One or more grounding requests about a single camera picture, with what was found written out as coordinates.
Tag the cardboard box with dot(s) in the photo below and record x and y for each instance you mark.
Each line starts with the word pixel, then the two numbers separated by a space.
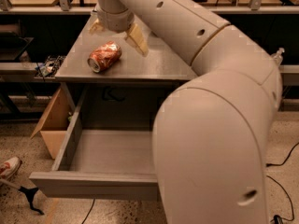
pixel 54 122

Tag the black grabber tool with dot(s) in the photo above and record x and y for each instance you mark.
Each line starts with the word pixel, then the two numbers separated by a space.
pixel 29 193

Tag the white red sneaker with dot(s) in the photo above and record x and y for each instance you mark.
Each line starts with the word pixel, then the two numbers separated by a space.
pixel 9 167

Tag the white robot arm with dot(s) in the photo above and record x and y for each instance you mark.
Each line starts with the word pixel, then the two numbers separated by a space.
pixel 209 136

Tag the open grey top drawer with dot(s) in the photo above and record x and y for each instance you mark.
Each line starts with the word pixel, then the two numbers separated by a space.
pixel 106 153

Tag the grey side bench left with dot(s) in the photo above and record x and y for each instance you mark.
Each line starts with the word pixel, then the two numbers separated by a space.
pixel 21 72

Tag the clutter of small parts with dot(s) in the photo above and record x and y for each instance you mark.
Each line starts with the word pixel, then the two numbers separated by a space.
pixel 50 66

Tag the grey cabinet with top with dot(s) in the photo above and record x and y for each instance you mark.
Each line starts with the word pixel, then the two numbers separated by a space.
pixel 124 62

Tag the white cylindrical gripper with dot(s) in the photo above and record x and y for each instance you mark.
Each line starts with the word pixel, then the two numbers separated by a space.
pixel 114 21

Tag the clear sanitizer pump bottle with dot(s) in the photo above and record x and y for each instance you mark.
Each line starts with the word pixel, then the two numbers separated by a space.
pixel 278 56

